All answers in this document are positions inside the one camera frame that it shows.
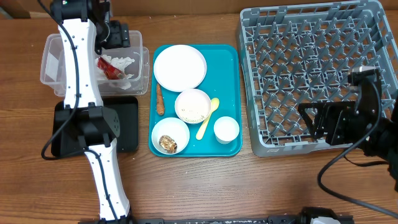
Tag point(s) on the white napkin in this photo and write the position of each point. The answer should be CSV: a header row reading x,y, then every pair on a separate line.
x,y
121,64

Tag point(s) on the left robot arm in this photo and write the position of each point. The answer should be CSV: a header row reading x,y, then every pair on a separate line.
x,y
86,29

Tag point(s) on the red snack wrapper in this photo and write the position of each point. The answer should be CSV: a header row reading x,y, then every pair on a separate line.
x,y
111,72

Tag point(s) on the carrot piece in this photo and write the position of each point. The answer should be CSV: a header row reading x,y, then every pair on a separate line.
x,y
160,101

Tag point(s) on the pink rice bowl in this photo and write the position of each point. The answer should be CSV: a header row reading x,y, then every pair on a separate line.
x,y
192,106

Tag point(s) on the teal serving tray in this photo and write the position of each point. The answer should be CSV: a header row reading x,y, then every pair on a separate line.
x,y
222,81

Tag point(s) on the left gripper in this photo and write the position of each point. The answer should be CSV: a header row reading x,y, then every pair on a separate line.
x,y
121,35

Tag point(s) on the black plastic tray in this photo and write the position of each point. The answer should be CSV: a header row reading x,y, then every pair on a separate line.
x,y
127,124

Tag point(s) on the clear plastic bin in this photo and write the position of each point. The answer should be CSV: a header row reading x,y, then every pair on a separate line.
x,y
53,72

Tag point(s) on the yellow plastic spoon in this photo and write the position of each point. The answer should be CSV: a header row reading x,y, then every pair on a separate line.
x,y
215,102

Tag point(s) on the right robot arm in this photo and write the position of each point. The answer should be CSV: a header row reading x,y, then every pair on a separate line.
x,y
382,142

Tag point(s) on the brown food chunk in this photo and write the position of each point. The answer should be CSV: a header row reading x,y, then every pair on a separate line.
x,y
168,144

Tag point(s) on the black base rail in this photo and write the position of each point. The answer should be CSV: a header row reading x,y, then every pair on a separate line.
x,y
308,215

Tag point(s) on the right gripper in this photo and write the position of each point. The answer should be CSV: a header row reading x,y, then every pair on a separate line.
x,y
336,109

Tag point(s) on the large white plate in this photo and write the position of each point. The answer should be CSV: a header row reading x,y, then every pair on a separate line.
x,y
180,67

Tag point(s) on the white cup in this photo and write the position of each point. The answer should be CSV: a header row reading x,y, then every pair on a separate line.
x,y
226,129

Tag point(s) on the small white bowl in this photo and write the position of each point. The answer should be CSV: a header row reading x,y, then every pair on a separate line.
x,y
173,127

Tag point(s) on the grey dishwasher rack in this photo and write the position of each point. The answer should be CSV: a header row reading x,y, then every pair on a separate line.
x,y
301,54

